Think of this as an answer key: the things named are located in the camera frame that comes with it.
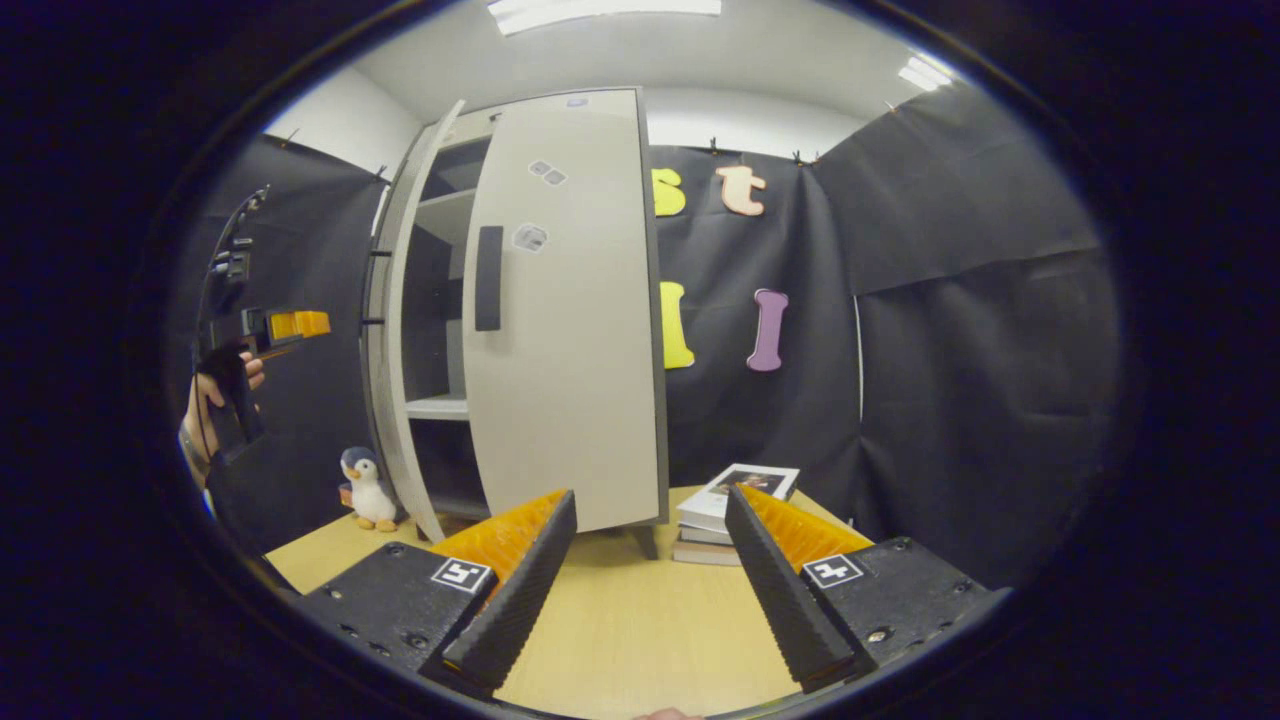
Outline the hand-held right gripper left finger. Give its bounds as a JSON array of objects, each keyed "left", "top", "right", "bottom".
[{"left": 300, "top": 487, "right": 579, "bottom": 698}]

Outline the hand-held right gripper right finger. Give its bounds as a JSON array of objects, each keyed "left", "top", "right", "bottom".
[{"left": 724, "top": 484, "right": 1011, "bottom": 696}]

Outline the grey cabinet door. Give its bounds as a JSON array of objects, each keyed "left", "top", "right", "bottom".
[
  {"left": 362, "top": 98, "right": 466, "bottom": 544},
  {"left": 462, "top": 88, "right": 669, "bottom": 534}
]

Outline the grey cabinet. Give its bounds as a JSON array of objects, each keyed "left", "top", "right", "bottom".
[{"left": 360, "top": 88, "right": 671, "bottom": 561}]

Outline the grey cabinet shelf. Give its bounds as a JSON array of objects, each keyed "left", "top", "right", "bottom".
[
  {"left": 405, "top": 394, "right": 471, "bottom": 422},
  {"left": 415, "top": 188, "right": 477, "bottom": 243}
]

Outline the black backdrop cloth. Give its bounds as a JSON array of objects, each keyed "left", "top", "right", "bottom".
[
  {"left": 165, "top": 135, "right": 401, "bottom": 556},
  {"left": 650, "top": 80, "right": 1121, "bottom": 591}
]

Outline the brown book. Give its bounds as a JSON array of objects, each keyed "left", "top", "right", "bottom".
[{"left": 672, "top": 540, "right": 747, "bottom": 567}]

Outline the white photo cover book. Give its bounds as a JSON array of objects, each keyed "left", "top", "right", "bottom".
[{"left": 678, "top": 463, "right": 801, "bottom": 531}]

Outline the penguin plush toy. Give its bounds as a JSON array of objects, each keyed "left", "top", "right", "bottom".
[{"left": 338, "top": 446, "right": 401, "bottom": 533}]

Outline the long ceiling light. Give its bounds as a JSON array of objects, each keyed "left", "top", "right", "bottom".
[{"left": 487, "top": 0, "right": 723, "bottom": 36}]

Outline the small ceiling light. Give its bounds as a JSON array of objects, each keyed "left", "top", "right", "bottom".
[{"left": 897, "top": 55, "right": 953, "bottom": 93}]

